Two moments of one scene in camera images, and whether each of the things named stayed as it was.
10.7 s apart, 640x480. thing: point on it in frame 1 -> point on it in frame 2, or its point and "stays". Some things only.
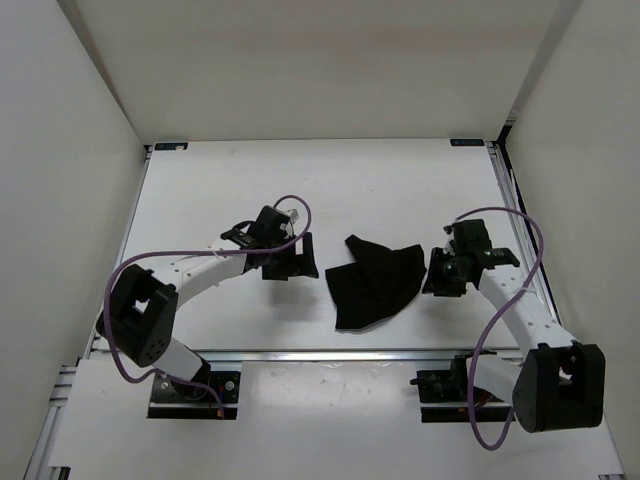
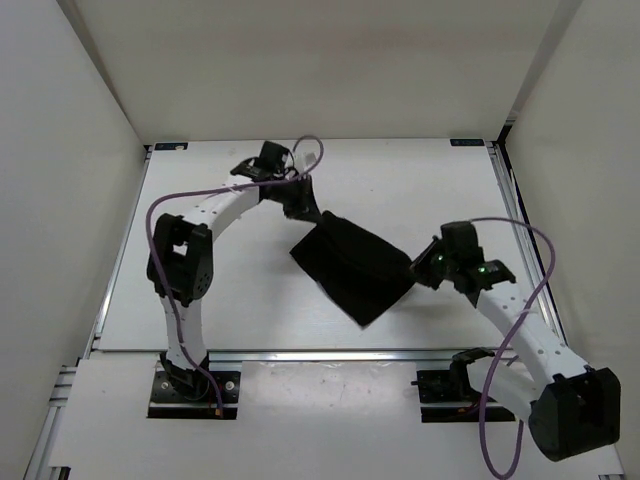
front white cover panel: x=301 y=415 stays
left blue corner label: x=171 y=146 stays
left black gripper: x=297 y=264 -> x=304 y=206
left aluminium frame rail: x=129 y=222 stays
